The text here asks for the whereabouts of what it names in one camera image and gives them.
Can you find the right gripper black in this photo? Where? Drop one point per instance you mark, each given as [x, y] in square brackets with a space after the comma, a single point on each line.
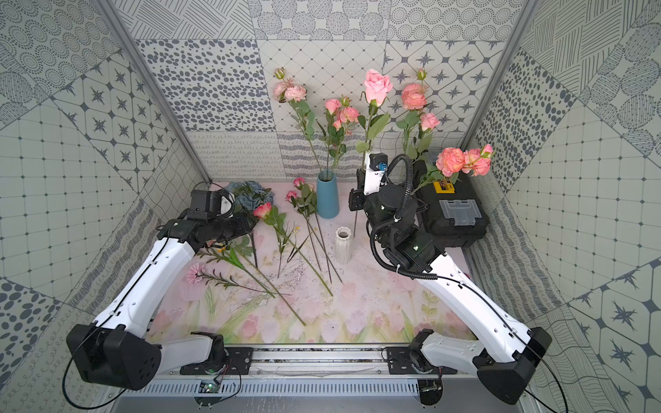
[355, 199]

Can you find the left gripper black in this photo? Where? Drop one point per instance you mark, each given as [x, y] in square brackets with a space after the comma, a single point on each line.
[247, 222]

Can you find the large pink peony spray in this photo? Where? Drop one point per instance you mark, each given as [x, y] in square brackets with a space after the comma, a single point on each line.
[414, 101]

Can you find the pink rose single stem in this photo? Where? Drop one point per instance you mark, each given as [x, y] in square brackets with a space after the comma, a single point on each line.
[331, 132]

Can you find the pink carnation spray stem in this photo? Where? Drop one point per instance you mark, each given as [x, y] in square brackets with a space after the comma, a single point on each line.
[286, 91]

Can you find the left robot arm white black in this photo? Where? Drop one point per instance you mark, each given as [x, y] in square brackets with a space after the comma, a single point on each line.
[113, 350]

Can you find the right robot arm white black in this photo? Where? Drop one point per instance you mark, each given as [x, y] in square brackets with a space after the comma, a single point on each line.
[491, 325]

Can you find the small white ribbed vase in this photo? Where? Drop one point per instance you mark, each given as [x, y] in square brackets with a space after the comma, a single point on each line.
[343, 247]

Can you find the tall blue ceramic vase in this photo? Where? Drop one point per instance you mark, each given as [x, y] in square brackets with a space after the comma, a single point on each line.
[327, 195]

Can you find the blue grey rose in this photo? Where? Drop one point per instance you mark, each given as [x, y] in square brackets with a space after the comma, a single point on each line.
[250, 195]

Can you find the pink flower bunch on table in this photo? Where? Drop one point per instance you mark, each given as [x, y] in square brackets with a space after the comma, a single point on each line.
[269, 214]

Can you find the black toolbox yellow label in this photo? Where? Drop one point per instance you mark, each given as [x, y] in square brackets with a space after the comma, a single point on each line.
[452, 220]

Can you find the magenta rosebud stem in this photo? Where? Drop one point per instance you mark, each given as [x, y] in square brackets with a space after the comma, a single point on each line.
[304, 200]

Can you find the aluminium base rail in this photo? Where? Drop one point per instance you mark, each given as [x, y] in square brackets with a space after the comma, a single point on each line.
[361, 359]

